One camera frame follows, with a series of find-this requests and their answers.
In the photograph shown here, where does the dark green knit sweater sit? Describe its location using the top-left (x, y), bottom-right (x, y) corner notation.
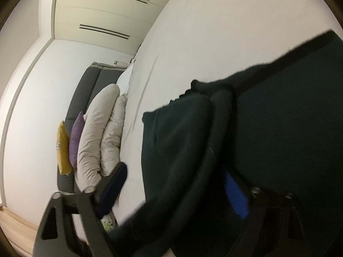
top-left (110, 30), bottom-right (343, 257)

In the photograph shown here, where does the yellow pillow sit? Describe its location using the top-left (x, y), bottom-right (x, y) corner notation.
top-left (55, 120), bottom-right (74, 175)

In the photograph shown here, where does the purple pillow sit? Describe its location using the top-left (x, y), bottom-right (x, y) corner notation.
top-left (69, 111), bottom-right (86, 170)

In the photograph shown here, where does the green patterned cloth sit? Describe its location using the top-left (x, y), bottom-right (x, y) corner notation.
top-left (101, 214), bottom-right (116, 232)

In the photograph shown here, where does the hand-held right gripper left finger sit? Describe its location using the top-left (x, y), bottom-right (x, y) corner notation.
top-left (33, 162), bottom-right (128, 257)

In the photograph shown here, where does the bed with white sheet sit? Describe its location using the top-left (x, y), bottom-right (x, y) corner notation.
top-left (73, 0), bottom-right (343, 229)

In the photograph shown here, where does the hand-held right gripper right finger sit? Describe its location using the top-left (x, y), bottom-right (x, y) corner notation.
top-left (224, 170), bottom-right (317, 257)

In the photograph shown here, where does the cream wardrobe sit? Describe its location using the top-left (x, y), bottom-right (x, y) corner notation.
top-left (52, 0), bottom-right (181, 57)

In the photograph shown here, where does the beige folded duvet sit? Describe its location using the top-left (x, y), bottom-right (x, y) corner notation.
top-left (76, 84), bottom-right (129, 191)

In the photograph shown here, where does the grey upholstered headboard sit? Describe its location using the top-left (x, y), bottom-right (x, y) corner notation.
top-left (57, 61), bottom-right (127, 194)

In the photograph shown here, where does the white pillow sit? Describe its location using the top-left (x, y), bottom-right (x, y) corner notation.
top-left (117, 61), bottom-right (135, 95)

